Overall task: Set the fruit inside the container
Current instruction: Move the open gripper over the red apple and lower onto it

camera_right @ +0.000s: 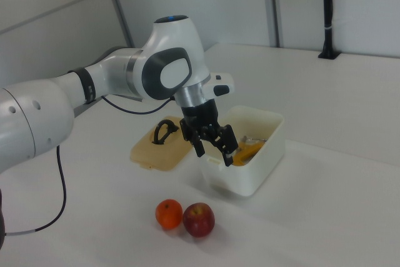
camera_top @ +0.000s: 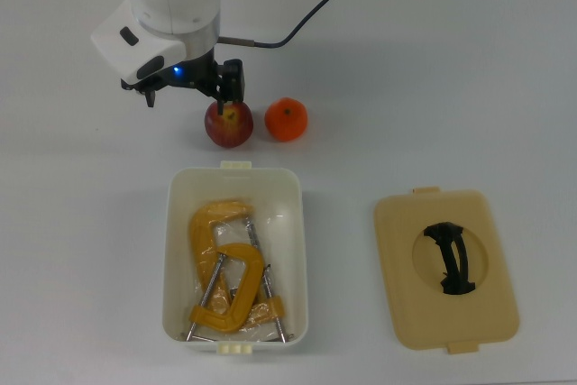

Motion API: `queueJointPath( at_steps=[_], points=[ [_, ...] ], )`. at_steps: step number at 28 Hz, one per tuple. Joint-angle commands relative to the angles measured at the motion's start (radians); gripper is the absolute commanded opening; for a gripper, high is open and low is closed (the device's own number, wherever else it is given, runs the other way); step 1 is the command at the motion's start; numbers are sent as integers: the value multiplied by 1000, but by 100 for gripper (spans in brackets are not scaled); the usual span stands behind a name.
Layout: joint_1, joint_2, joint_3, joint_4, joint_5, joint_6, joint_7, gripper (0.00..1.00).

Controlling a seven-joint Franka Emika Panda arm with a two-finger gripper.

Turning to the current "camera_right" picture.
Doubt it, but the white plastic container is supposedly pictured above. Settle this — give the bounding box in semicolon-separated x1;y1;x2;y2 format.
199;105;286;198

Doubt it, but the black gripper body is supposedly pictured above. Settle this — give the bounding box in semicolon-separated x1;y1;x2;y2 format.
180;99;221;128

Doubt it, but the orange toy fruit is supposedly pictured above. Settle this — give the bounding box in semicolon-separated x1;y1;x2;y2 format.
155;198;184;229

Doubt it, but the black lid handle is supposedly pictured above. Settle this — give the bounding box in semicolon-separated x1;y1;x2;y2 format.
152;119;180;146

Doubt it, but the red toy apple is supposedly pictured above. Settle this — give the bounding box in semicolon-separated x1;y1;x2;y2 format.
182;203;216;238

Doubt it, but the beige plastic lid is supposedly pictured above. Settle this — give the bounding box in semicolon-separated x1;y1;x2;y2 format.
130;115;192;173

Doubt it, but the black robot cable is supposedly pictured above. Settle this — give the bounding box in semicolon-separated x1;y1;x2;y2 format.
5;94;176;236

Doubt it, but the large yellow C-clamp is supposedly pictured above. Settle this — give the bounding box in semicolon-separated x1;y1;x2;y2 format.
232;143;266;166

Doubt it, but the black pole with base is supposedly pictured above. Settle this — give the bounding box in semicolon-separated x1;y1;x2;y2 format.
317;0;341;60

